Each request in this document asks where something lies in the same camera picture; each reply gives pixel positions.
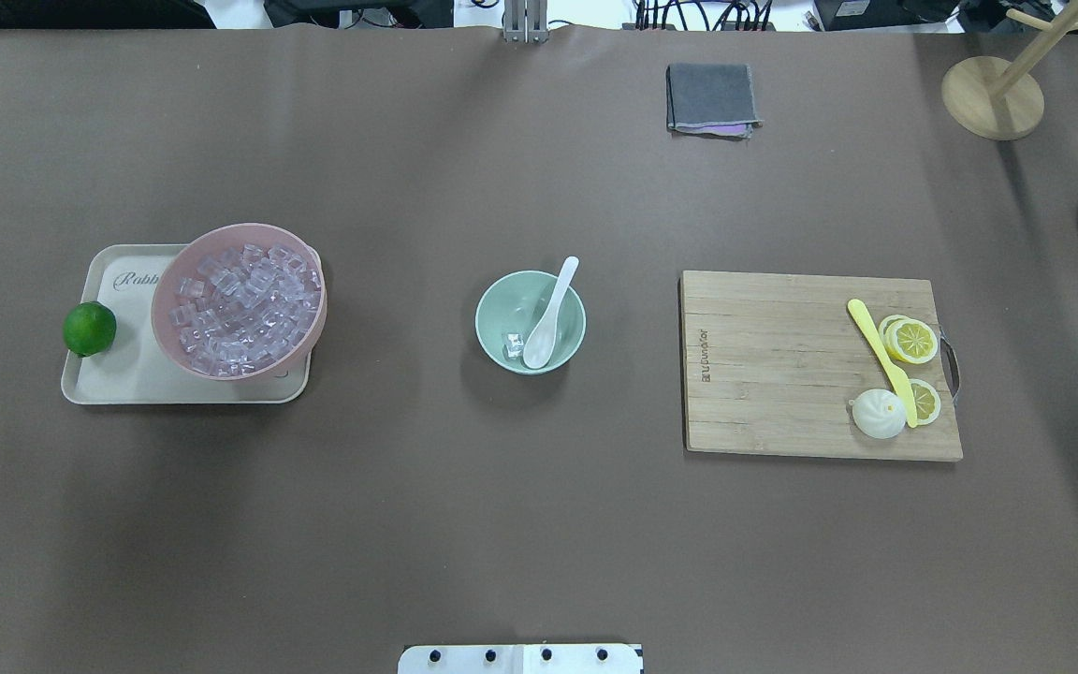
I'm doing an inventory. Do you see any lemon slice back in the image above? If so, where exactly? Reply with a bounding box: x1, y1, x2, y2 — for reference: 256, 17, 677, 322
910, 379, 941, 428

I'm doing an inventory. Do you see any cream rabbit tray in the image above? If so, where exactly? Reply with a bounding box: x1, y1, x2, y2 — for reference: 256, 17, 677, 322
61, 243, 312, 405

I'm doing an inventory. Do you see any single clear ice cube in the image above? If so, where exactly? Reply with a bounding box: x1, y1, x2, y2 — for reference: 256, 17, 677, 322
503, 332, 525, 361

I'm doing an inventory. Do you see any wooden cutting board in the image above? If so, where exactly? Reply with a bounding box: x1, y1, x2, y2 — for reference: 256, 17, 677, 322
679, 271, 963, 462

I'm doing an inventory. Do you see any yellow plastic spoon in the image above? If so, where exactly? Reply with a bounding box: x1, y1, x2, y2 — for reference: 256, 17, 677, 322
847, 299, 920, 428

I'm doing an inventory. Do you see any green toy pepper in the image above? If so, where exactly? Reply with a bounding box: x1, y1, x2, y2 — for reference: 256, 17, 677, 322
63, 301, 118, 358

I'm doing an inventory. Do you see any mint green bowl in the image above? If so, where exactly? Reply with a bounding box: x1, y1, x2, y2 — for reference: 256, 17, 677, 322
473, 271, 588, 375

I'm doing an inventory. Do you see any wooden mug tree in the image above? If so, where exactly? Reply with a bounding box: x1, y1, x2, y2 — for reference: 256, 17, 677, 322
940, 1, 1078, 141

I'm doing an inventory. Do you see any grey folded cloth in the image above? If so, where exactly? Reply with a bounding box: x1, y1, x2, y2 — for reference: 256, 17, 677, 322
664, 63, 765, 139

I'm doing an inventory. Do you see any pile of clear ice cubes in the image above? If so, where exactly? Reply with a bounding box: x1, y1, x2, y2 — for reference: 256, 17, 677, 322
154, 242, 324, 379

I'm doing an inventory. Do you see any aluminium frame post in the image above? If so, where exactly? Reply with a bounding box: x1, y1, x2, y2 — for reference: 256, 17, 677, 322
501, 0, 550, 44

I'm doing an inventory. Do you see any white steamed bun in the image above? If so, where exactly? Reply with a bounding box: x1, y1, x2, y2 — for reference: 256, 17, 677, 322
849, 388, 908, 440

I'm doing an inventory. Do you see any white ceramic spoon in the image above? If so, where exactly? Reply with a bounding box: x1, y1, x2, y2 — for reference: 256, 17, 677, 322
522, 256, 580, 370

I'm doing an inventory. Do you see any pink bowl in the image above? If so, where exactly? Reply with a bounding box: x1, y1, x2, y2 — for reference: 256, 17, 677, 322
150, 223, 327, 383

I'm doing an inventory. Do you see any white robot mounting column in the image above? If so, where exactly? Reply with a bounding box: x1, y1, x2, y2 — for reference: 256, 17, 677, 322
397, 643, 645, 673

